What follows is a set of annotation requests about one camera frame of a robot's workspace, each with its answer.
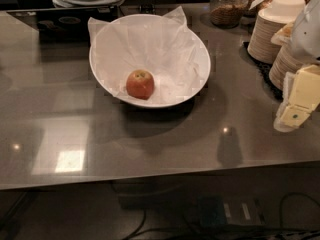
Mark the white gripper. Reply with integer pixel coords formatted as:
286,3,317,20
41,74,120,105
271,0,320,132

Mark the red apple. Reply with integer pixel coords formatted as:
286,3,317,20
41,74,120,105
126,69,154,100

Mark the white bowl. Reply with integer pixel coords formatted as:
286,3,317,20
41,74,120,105
88,13,212,109

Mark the front stack of paper bowls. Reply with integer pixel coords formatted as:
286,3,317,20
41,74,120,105
269,44,302,90

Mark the stack of paper bowls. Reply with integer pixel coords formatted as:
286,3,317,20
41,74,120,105
247,0,305,64
269,44,302,90

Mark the black tray mat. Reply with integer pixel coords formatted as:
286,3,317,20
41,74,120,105
242,41,283,102

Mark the rear stack of paper bowls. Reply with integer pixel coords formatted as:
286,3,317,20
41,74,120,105
247,0,305,64

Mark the glass jar with cereal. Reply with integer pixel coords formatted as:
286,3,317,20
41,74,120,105
209,0,249,28

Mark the white paper liner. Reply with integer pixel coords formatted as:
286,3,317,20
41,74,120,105
87,5,202,106

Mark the dark box under table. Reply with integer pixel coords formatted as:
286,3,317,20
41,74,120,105
197,196,265,228

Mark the black cable under table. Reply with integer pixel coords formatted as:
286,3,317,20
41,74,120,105
278,192,320,230

